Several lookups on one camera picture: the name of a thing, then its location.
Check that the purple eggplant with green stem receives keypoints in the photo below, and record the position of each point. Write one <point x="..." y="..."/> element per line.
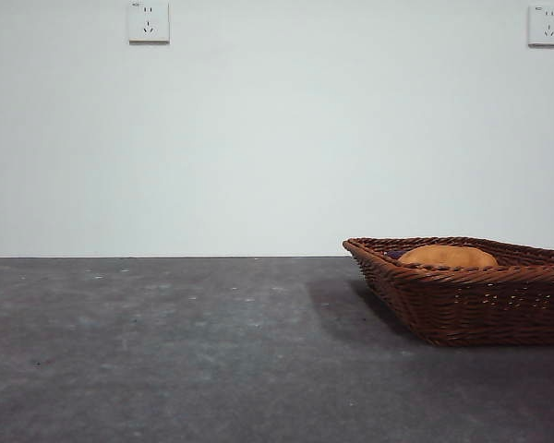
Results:
<point x="394" y="254"/>

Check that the brown potato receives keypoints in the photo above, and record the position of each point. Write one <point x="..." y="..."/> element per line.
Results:
<point x="448" y="256"/>

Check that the brown woven wicker basket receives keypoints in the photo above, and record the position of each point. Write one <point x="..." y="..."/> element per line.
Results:
<point x="466" y="304"/>

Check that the white wall socket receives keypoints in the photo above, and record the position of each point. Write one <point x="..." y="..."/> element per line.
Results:
<point x="148" y="23"/>
<point x="548" y="27"/>

